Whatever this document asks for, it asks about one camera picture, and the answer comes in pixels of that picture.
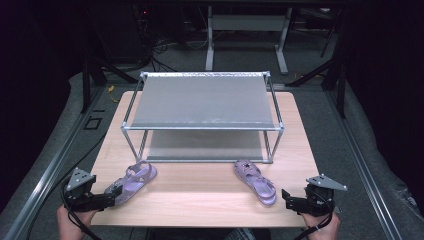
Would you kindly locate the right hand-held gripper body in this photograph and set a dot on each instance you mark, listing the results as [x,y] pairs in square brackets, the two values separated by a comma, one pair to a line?
[320,201]

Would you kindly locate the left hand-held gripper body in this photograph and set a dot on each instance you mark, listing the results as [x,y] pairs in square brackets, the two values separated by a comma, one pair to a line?
[83,198]

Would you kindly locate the purple sandal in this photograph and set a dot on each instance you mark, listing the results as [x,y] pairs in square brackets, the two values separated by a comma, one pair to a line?
[256,183]
[140,176]

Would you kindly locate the grey metal shoe rack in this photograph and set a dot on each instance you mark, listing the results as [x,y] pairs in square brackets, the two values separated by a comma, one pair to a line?
[203,101]

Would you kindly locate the person's right hand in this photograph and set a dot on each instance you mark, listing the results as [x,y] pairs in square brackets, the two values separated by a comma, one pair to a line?
[325,230]

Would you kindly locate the person's left hand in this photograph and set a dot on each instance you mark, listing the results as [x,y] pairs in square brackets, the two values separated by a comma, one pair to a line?
[68,225]

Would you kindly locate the person's patterned clothing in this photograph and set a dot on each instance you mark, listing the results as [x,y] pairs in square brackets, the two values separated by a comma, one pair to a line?
[243,234]

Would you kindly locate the black stand legs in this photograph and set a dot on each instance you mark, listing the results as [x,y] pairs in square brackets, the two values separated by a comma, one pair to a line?
[87,83]
[340,90]

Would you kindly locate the dark equipment cabinet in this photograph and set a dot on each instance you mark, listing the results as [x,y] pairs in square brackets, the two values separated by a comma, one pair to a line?
[120,30]

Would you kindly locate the aluminium floor rail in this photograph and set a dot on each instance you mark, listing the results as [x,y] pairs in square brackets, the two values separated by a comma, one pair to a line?
[363,160]
[50,173]

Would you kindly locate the white metal stand frame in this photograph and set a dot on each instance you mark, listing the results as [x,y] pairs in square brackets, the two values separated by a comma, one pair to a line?
[246,23]

